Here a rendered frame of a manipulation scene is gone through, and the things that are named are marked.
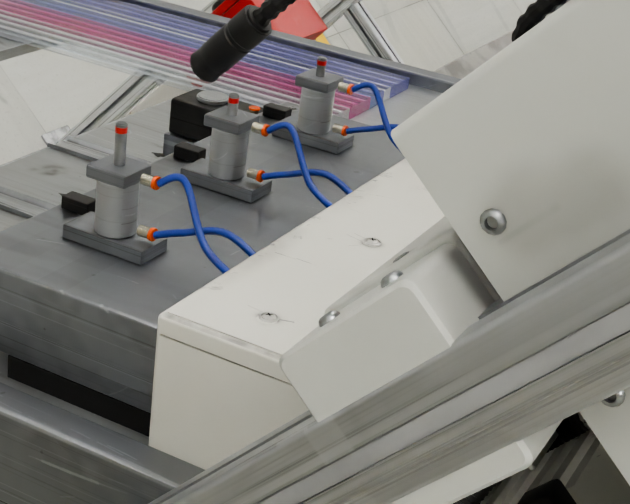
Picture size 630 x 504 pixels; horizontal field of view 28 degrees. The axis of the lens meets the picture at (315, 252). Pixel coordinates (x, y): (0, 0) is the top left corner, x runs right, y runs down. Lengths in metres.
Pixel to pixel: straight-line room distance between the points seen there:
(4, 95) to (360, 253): 1.85
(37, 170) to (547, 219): 0.55
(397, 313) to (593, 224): 0.07
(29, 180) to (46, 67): 1.67
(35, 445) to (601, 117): 0.32
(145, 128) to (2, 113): 1.42
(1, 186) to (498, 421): 0.52
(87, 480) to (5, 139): 1.82
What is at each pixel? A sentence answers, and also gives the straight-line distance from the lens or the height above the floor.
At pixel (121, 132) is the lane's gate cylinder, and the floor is 1.20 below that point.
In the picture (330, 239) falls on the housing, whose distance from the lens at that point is 0.65.
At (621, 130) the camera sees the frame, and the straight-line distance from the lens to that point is 0.40.
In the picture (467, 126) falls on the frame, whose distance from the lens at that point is 0.42.
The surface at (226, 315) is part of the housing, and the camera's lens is 0.56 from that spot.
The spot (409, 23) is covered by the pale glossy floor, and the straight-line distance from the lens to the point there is 3.78.
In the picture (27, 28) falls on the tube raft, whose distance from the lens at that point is 1.21.
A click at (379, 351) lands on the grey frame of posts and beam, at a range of 0.43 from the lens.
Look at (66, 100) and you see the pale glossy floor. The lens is 2.54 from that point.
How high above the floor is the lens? 1.60
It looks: 35 degrees down
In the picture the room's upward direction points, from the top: 56 degrees clockwise
